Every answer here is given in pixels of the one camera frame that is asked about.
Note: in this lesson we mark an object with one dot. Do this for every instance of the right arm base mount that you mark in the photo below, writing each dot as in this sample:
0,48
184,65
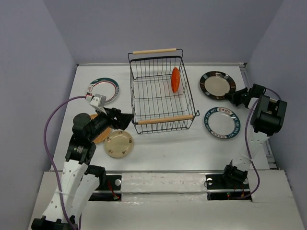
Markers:
220,189

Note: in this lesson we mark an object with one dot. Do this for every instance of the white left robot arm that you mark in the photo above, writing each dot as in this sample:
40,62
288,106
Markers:
79,178

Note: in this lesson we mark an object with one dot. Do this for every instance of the black wire dish rack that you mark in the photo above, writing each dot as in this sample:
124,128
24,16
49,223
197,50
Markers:
154,105

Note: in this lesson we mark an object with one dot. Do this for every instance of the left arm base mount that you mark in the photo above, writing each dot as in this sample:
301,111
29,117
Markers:
110,191

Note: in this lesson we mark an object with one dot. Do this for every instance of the beige floral plate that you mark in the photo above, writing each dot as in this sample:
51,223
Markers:
119,144

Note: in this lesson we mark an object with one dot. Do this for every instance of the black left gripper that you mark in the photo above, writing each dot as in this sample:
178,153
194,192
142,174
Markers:
123,120

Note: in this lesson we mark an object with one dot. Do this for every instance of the orange plate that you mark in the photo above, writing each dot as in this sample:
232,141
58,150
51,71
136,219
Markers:
175,79

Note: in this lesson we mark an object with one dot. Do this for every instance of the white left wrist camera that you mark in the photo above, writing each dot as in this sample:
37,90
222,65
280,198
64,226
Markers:
97,101

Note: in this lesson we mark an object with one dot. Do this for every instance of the black rimmed silver plate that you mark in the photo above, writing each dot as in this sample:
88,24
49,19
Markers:
216,84

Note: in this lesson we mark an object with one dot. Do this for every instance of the woven tan plate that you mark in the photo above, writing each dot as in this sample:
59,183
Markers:
103,136

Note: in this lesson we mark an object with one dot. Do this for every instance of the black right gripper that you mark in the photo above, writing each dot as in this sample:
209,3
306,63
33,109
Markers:
234,96

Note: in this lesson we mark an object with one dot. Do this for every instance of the white plate teal red rim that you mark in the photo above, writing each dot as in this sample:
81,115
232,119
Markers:
107,87

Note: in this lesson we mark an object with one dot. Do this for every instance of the white plate teal lettered rim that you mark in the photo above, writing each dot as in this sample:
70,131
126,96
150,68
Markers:
222,123

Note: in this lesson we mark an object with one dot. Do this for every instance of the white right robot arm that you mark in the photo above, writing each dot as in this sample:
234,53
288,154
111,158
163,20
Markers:
265,118

